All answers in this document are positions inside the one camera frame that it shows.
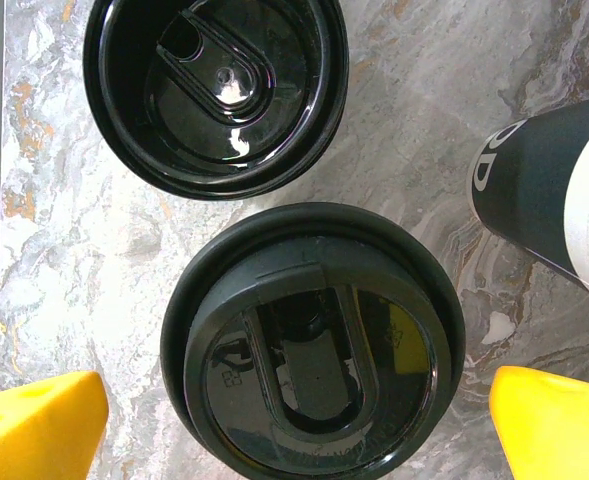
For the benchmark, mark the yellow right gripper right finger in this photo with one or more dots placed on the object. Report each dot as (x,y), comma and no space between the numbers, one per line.
(559,435)

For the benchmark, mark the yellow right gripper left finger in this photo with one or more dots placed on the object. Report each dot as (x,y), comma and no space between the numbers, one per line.
(29,435)

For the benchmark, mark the stack of paper cups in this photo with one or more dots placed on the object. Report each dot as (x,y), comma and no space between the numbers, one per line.
(544,195)

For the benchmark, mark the black plastic cup lid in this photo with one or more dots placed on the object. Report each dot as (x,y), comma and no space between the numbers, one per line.
(314,360)

